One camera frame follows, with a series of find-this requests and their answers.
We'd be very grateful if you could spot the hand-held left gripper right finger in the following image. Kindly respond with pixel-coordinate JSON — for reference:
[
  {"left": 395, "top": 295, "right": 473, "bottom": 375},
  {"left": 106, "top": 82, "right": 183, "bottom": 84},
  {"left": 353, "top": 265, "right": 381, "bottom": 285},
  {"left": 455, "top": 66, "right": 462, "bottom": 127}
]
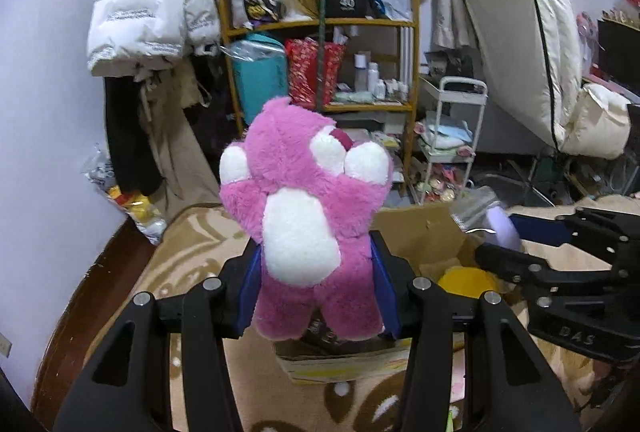
[{"left": 369, "top": 229, "right": 583, "bottom": 432}]

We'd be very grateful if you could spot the dark bag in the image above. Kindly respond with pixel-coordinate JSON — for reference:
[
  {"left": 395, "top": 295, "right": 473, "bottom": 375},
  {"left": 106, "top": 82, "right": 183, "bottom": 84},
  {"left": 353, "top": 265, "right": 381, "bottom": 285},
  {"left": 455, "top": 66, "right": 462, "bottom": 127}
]
[{"left": 425, "top": 49, "right": 474, "bottom": 79}]

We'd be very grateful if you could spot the white mattress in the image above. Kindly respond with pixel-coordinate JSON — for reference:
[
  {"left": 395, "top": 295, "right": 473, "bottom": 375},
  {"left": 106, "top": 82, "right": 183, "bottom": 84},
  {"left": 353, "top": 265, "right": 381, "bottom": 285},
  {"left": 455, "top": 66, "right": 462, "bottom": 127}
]
[{"left": 450, "top": 0, "right": 587, "bottom": 154}]

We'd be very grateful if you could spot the wooden shelf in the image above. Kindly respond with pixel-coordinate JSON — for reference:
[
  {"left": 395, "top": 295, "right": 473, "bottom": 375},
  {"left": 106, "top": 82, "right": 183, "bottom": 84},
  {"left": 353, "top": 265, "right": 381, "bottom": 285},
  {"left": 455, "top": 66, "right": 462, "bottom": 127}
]
[{"left": 217, "top": 0, "right": 422, "bottom": 204}]

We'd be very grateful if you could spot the black coat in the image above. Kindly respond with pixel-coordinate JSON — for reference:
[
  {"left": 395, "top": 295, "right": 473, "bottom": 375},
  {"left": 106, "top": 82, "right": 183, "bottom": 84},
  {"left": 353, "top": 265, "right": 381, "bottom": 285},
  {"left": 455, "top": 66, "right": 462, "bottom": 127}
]
[{"left": 104, "top": 74, "right": 163, "bottom": 195}]

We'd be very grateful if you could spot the red patterned bag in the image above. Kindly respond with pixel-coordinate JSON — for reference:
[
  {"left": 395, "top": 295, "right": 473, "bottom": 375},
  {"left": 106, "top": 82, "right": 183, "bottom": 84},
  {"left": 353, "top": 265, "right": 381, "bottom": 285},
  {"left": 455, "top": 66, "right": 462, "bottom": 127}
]
[{"left": 285, "top": 38, "right": 347, "bottom": 109}]

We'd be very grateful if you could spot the yellow plush doll pink head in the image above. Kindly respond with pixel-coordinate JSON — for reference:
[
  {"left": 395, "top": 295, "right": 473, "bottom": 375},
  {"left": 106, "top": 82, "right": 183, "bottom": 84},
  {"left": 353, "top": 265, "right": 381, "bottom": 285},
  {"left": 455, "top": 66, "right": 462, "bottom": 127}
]
[{"left": 439, "top": 266, "right": 502, "bottom": 302}]

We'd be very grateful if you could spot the green pole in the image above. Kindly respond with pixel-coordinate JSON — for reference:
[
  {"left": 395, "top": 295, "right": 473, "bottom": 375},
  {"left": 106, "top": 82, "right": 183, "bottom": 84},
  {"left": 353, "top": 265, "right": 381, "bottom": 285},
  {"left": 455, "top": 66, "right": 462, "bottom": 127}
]
[{"left": 314, "top": 0, "right": 329, "bottom": 110}]

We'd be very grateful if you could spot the cream duvet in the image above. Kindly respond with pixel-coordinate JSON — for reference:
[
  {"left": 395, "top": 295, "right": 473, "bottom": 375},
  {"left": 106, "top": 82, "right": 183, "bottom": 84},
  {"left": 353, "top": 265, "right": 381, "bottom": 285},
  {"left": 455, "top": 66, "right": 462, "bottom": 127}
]
[{"left": 560, "top": 83, "right": 634, "bottom": 161}]

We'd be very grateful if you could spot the group of toiletry bottles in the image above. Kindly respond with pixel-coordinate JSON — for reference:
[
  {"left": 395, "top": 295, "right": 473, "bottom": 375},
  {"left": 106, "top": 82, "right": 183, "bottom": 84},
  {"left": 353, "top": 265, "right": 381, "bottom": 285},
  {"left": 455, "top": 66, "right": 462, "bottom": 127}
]
[{"left": 351, "top": 52, "right": 410, "bottom": 101}]

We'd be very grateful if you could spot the purple-haired plush doll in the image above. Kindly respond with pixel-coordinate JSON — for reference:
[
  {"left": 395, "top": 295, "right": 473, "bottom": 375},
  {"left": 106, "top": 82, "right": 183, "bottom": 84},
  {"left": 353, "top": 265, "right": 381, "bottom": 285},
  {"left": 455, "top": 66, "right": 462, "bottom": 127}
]
[{"left": 487, "top": 206, "right": 524, "bottom": 251}]

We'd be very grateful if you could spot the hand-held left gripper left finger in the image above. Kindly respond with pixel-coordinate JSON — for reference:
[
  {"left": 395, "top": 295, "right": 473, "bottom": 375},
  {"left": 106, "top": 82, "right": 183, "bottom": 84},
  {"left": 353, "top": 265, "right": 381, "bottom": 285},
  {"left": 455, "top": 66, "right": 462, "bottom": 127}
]
[{"left": 52, "top": 244, "right": 263, "bottom": 432}]

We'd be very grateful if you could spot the beige patterned blanket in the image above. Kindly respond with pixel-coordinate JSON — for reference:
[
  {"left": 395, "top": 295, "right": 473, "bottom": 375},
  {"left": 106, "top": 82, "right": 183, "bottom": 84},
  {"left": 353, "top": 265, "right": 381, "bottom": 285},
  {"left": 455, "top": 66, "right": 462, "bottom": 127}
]
[{"left": 32, "top": 194, "right": 640, "bottom": 432}]

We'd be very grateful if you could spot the white cart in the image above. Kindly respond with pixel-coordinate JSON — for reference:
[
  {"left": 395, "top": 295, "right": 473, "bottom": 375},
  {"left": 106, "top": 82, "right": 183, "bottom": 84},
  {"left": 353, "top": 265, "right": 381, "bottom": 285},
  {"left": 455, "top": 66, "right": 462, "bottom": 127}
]
[{"left": 414, "top": 77, "right": 489, "bottom": 205}]

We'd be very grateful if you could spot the beige coat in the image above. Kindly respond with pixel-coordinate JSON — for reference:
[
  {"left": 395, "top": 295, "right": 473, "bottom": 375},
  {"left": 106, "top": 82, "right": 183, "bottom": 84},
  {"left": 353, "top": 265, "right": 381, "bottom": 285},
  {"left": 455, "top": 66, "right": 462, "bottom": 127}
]
[{"left": 136, "top": 57, "right": 223, "bottom": 215}]

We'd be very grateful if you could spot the printed cardboard box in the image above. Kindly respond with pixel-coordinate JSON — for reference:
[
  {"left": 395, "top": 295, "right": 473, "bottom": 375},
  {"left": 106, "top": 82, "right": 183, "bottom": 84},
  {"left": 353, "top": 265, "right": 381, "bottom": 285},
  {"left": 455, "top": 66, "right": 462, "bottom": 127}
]
[{"left": 272, "top": 199, "right": 526, "bottom": 385}]

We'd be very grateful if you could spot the teal bag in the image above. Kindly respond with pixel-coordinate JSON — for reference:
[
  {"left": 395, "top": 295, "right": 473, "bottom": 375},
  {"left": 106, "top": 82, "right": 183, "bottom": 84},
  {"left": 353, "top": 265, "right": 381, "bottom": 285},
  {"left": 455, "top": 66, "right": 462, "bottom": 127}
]
[{"left": 230, "top": 33, "right": 290, "bottom": 125}]

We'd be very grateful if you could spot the pink plush bear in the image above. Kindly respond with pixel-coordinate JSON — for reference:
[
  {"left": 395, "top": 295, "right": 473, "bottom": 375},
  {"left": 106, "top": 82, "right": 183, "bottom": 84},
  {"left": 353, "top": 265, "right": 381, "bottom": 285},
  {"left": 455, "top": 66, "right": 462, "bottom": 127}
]
[{"left": 219, "top": 97, "right": 393, "bottom": 342}]

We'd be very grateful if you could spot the plastic bag of toys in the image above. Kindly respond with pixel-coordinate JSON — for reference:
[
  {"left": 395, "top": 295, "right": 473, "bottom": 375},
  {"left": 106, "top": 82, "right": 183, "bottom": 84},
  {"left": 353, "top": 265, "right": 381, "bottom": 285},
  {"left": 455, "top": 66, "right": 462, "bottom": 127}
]
[{"left": 81, "top": 146, "right": 169, "bottom": 245}]

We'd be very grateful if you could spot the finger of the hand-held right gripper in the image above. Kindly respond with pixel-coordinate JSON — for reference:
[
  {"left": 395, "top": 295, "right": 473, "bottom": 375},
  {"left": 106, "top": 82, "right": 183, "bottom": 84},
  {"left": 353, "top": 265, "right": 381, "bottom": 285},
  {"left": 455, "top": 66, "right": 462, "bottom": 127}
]
[
  {"left": 506, "top": 206, "right": 632, "bottom": 258},
  {"left": 474, "top": 242, "right": 621, "bottom": 308}
]

